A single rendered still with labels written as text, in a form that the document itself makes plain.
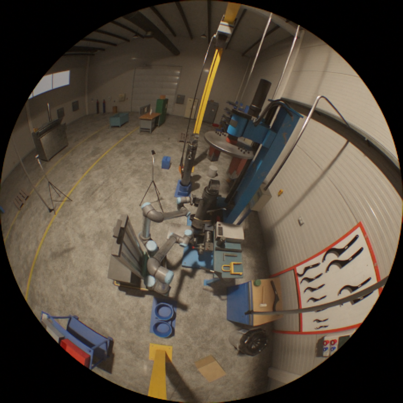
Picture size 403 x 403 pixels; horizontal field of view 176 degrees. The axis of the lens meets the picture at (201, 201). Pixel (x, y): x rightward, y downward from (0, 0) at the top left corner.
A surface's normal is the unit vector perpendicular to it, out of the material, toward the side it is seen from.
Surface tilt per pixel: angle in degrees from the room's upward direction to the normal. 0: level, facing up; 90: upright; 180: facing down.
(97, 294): 0
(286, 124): 90
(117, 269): 0
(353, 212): 90
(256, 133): 90
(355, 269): 90
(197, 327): 0
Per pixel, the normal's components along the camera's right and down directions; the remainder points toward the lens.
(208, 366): 0.23, -0.65
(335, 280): -0.97, -0.19
